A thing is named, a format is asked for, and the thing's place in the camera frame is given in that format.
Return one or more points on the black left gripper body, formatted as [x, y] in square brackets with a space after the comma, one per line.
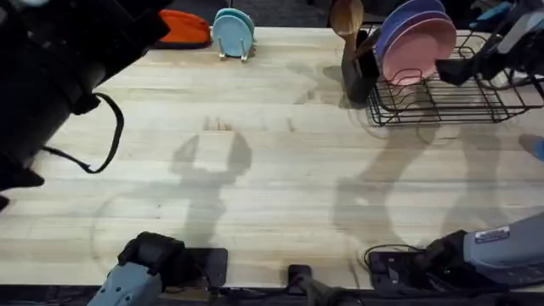
[115, 30]

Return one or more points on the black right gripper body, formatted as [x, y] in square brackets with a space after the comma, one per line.
[489, 64]

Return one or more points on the blue object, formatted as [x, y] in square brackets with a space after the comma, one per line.
[537, 146]

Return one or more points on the wooden spoon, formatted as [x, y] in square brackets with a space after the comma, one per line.
[346, 19]

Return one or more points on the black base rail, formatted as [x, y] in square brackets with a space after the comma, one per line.
[263, 297]

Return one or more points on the light blue plate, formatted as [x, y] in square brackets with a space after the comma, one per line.
[231, 36]

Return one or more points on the blue tool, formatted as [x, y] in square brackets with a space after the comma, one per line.
[495, 12]

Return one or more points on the pink plate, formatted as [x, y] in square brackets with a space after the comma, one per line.
[418, 53]

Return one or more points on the black cutlery holder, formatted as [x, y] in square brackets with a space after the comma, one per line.
[359, 78]

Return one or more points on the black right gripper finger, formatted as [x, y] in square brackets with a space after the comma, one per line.
[463, 78]
[455, 66]

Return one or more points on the small wooden peg rack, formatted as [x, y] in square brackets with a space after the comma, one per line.
[244, 54]

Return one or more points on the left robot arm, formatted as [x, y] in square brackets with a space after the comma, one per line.
[127, 285]

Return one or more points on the orange zip bag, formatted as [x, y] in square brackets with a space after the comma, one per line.
[185, 29]

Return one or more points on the teal plate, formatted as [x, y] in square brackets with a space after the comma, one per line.
[242, 16]

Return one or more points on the purple plate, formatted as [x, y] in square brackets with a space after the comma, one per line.
[414, 22]
[401, 19]

